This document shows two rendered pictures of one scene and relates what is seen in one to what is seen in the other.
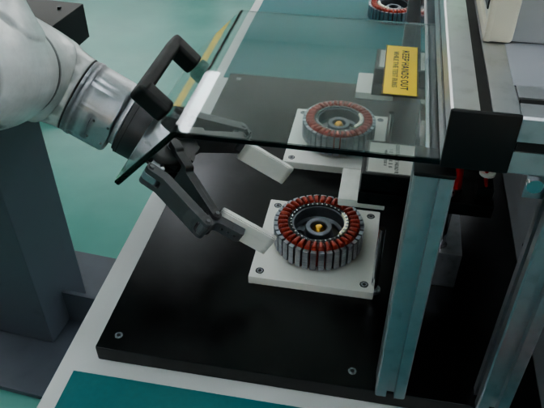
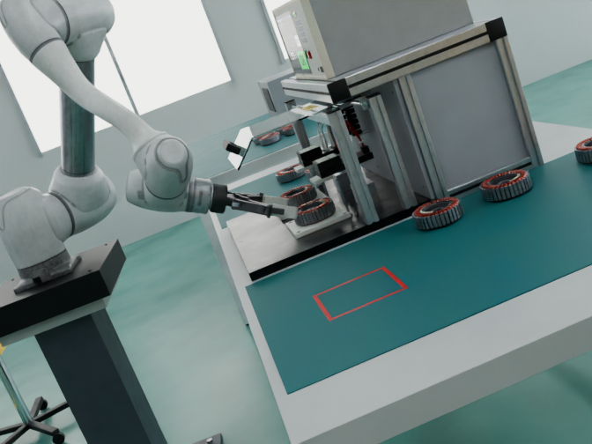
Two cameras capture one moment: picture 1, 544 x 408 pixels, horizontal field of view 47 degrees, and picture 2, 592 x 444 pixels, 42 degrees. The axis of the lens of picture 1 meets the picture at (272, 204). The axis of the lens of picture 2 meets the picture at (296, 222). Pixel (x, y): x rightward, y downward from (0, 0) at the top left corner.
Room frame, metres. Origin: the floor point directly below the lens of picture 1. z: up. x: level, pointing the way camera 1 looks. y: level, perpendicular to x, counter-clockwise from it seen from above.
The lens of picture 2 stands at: (-1.26, 0.52, 1.27)
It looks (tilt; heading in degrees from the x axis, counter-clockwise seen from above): 14 degrees down; 344
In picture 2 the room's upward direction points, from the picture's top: 21 degrees counter-clockwise
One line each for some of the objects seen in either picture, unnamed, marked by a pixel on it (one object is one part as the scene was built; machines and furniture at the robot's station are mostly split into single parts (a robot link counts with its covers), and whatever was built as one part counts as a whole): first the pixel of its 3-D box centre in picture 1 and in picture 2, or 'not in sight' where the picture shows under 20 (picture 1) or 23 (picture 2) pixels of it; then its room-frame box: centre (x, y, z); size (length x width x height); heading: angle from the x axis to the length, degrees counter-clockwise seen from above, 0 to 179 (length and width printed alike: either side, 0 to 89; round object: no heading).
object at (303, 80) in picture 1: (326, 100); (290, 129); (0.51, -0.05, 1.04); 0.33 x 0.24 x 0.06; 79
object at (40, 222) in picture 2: not in sight; (29, 224); (1.15, 0.62, 0.99); 0.18 x 0.16 x 0.22; 122
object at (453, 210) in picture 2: not in sight; (438, 213); (0.23, -0.22, 0.77); 0.11 x 0.11 x 0.04
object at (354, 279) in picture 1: (317, 245); (317, 219); (0.59, -0.06, 0.78); 0.15 x 0.15 x 0.01; 79
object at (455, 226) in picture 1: (435, 247); (365, 192); (0.56, -0.20, 0.80); 0.08 x 0.05 x 0.06; 169
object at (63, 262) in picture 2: not in sight; (44, 268); (1.12, 0.63, 0.85); 0.22 x 0.18 x 0.06; 166
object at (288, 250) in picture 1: (318, 231); (314, 211); (0.59, -0.06, 0.80); 0.11 x 0.11 x 0.04
